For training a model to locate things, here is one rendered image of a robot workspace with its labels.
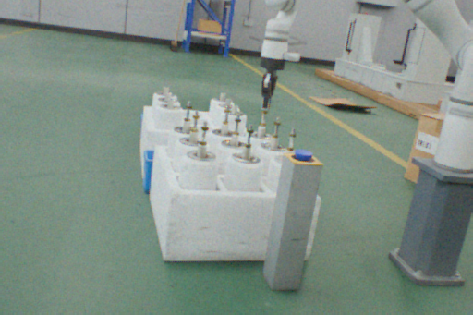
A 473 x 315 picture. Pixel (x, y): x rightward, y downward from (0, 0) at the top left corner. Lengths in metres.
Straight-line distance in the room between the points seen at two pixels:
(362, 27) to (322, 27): 2.23
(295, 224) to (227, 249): 0.22
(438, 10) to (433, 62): 3.22
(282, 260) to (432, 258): 0.43
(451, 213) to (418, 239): 0.11
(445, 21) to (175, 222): 0.81
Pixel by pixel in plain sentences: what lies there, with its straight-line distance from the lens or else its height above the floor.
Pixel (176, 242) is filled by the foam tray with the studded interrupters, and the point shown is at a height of 0.05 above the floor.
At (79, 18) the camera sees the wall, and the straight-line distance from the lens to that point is 7.39.
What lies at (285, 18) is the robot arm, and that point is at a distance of 1.43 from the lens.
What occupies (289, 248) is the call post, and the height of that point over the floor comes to 0.11.
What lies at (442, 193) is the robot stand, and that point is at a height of 0.25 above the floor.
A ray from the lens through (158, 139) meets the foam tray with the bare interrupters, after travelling 1.66.
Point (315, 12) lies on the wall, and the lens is 7.79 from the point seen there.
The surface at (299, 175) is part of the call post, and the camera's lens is 1.05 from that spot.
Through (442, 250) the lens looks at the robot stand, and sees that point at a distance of 1.37.
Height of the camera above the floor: 0.61
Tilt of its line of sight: 14 degrees down
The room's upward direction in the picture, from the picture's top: 8 degrees clockwise
